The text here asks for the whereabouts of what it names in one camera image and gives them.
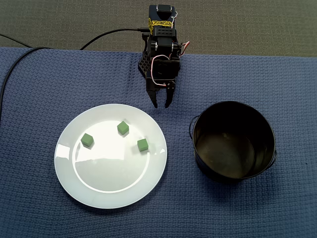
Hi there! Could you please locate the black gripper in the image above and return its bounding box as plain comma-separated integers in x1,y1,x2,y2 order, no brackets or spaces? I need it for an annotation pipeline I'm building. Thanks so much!
145,57,180,109

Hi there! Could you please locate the green cube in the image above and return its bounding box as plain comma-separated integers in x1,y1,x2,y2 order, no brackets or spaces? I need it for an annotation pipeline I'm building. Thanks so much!
116,120,130,136
80,133,95,149
137,138,150,153

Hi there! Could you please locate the white round plate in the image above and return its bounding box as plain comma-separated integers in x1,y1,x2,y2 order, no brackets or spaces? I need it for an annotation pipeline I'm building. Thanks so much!
53,103,168,209

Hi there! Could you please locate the black metal bucket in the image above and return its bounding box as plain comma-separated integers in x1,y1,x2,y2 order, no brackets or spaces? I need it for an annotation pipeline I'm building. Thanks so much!
189,100,277,184

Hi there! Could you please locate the blue woven cloth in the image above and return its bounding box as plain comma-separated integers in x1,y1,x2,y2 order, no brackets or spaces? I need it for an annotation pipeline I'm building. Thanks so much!
0,47,317,238

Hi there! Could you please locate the thin black cable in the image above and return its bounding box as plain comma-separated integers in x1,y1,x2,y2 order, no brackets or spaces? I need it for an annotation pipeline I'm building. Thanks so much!
0,33,32,49

